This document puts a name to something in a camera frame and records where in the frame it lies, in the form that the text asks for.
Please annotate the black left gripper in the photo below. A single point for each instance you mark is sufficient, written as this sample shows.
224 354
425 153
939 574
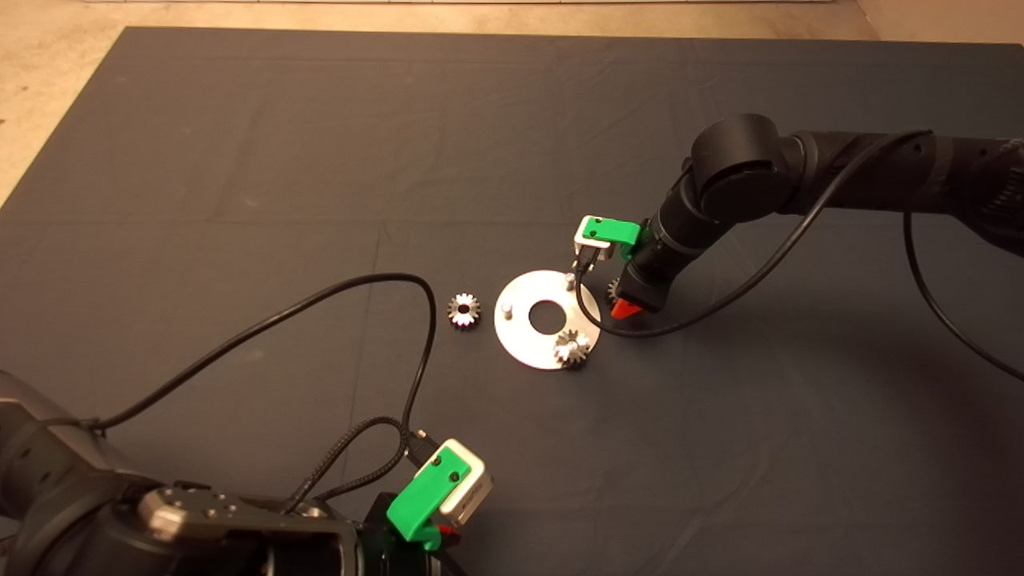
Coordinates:
376 544

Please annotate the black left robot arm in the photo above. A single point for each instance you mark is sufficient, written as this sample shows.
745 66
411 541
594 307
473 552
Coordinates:
48 480

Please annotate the round metal carrier plate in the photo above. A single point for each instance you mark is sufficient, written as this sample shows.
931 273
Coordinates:
520 336

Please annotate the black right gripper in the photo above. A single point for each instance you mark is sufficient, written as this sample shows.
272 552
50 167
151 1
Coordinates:
650 280

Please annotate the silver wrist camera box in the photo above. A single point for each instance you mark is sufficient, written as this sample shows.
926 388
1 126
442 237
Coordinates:
476 484
592 246

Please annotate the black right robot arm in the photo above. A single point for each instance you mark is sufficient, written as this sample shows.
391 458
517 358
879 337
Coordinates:
744 168

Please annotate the dark grey table cloth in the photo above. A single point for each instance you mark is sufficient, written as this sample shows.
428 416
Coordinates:
512 160

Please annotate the bright green camera mount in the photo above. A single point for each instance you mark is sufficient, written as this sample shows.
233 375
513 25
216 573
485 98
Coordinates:
420 496
612 230

